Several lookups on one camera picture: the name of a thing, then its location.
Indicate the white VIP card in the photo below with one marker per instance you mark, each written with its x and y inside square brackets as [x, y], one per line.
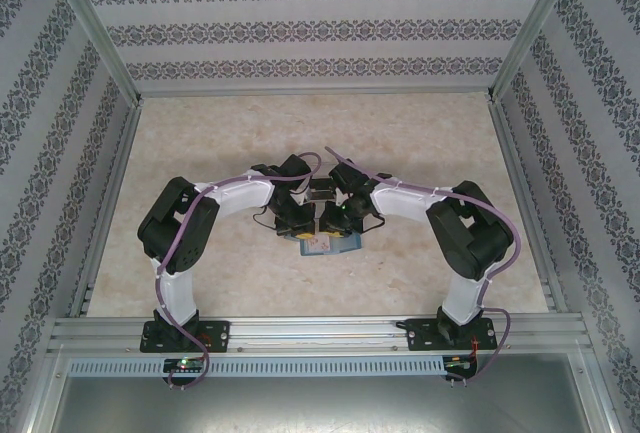
[320, 245]

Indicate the teal leather card holder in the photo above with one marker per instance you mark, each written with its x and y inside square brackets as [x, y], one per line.
[350, 244]

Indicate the clear plastic box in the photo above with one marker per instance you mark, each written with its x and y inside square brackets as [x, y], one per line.
[322, 195]

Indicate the black credit card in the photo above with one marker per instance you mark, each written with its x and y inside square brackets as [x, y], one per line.
[322, 184]

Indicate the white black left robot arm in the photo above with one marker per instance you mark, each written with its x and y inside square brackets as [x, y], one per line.
[240, 198]

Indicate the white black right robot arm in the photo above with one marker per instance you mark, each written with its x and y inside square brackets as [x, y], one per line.
[400, 200]

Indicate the grey sheet metal panel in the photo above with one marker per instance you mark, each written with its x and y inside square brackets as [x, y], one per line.
[320, 403]

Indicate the small green circuit board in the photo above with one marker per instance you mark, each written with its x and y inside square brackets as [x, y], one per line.
[460, 363]
[182, 364]

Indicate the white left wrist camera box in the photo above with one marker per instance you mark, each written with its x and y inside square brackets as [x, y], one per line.
[301, 196]

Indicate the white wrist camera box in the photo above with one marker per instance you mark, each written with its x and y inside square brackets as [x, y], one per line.
[338, 197]
[301, 196]

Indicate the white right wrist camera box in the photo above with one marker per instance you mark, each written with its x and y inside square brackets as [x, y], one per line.
[338, 197]

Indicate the long aluminium mounting rail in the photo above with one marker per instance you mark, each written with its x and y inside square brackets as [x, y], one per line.
[320, 335]

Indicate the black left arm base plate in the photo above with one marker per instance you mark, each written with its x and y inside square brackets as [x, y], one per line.
[220, 335]

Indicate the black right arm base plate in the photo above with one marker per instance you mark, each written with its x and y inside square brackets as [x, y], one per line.
[420, 335]

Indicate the aluminium side rail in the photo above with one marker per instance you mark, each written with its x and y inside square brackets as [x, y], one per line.
[109, 203]
[518, 178]

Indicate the aluminium frame post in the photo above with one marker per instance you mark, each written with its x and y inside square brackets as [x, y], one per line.
[94, 28]
[531, 28]

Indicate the aluminium frame leg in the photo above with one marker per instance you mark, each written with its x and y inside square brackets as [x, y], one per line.
[44, 393]
[603, 393]

